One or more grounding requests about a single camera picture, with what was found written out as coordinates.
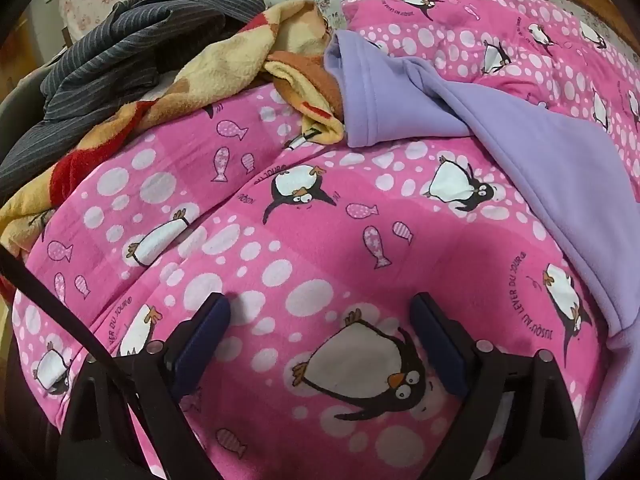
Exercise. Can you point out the yellow orange fleece blanket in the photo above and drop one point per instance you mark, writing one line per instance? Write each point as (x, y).
(225, 60)

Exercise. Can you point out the pink penguin print blanket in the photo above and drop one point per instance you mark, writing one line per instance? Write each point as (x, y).
(300, 260)

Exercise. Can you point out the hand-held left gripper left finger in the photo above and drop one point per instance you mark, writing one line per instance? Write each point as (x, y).
(200, 341)

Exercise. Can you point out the dark grey striped garment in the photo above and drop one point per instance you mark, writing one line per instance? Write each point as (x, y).
(125, 50)

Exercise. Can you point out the purple fleece garment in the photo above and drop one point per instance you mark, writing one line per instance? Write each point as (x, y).
(525, 135)

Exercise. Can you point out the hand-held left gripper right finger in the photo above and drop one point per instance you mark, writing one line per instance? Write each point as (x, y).
(441, 341)

